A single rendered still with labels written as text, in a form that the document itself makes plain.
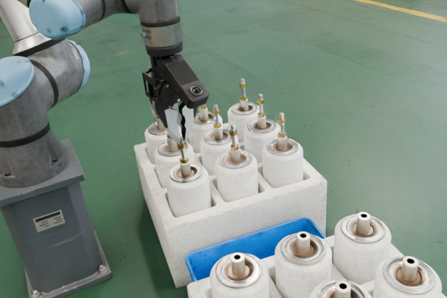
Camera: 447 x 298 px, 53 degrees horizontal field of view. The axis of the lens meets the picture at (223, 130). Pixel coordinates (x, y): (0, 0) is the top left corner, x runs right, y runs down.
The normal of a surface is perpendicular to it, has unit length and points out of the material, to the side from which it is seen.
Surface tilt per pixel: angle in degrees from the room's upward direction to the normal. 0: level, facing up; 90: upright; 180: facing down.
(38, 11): 90
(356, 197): 0
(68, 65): 70
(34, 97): 90
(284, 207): 90
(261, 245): 88
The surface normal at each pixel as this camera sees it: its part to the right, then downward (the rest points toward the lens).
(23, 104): 0.77, 0.25
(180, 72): 0.27, -0.55
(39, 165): 0.57, 0.04
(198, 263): 0.34, 0.39
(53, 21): -0.37, 0.46
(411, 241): -0.08, -0.88
